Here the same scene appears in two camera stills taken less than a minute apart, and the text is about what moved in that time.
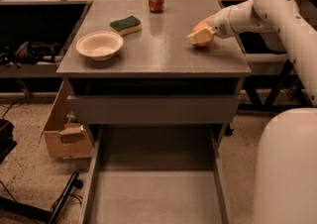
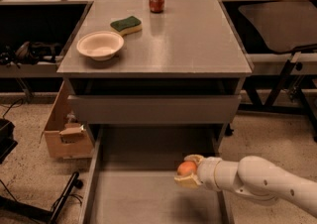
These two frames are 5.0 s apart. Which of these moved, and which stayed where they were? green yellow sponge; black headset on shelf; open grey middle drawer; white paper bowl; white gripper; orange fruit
Moved: orange fruit; white gripper
Stayed: black headset on shelf; open grey middle drawer; green yellow sponge; white paper bowl
